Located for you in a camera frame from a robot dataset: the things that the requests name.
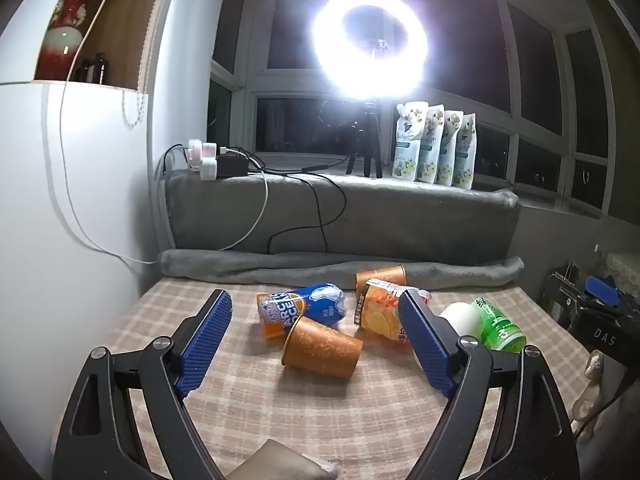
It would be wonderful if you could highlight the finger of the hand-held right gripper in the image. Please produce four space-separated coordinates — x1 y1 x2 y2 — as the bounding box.
585 275 623 307

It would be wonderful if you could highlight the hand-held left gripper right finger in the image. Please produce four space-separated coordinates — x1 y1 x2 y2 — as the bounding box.
398 289 581 480

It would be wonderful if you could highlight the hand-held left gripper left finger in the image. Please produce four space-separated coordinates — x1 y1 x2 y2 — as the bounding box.
52 289 234 480

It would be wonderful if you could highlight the orange patterned paper cup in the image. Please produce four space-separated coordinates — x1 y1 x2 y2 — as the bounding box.
355 264 408 295
281 315 363 378

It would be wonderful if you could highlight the orange juice snack packet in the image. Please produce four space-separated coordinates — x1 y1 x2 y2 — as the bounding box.
356 278 432 345

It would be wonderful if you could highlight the green bottle with white cap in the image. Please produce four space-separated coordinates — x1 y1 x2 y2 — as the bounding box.
440 297 527 352

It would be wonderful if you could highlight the rolled grey blanket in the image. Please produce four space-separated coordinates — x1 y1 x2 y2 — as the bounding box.
159 249 525 288

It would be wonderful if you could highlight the crushed blue orange plastic bottle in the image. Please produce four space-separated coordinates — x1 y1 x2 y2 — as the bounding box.
256 282 347 341

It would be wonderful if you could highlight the beige plaid sheet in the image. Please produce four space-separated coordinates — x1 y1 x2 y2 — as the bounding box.
50 280 591 480

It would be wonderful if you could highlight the grey fleece blanket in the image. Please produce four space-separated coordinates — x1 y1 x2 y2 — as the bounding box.
164 167 521 266

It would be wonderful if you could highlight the beige cloth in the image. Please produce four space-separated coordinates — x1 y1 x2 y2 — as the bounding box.
240 439 338 480

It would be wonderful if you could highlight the black power adapter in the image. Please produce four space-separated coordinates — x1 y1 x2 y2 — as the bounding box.
216 155 249 178

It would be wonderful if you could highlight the black tripod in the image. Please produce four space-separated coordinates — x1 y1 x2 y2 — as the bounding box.
345 95 385 179

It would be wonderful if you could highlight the white green refill pouch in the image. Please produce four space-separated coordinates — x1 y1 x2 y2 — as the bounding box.
417 105 447 184
452 114 477 191
392 101 430 183
436 110 463 187

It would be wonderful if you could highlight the white pink plug charger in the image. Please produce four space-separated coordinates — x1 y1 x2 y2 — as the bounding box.
186 137 218 168

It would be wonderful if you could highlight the white cabinet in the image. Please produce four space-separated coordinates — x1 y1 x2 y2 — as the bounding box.
0 0 171 461

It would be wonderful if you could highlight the dark glass bottle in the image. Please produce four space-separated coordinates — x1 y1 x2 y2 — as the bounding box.
75 52 108 84

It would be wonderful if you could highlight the red white vase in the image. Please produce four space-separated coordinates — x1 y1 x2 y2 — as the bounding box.
36 0 101 81

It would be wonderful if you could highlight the cream twisted cord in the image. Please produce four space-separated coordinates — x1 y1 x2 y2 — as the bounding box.
572 350 606 436

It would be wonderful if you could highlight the white charging cable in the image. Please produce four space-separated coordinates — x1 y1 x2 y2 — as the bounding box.
175 147 271 253

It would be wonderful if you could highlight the black cable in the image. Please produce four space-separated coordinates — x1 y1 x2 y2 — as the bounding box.
267 162 351 256

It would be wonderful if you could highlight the white beaded chain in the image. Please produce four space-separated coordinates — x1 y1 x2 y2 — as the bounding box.
122 90 142 129

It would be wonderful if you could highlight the long white cable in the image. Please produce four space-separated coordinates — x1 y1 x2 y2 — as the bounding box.
59 0 158 266

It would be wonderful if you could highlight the ring light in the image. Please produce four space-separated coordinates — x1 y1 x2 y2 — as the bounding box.
312 0 430 98

